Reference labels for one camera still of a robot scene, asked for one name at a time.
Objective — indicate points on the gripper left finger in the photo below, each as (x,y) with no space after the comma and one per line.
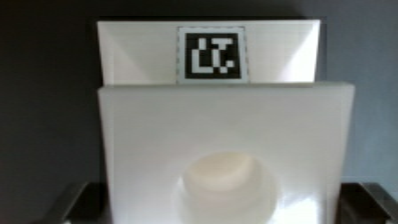
(79,205)

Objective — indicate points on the white lamp base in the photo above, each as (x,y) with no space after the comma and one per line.
(225,125)

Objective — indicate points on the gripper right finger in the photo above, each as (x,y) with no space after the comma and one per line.
(369,206)

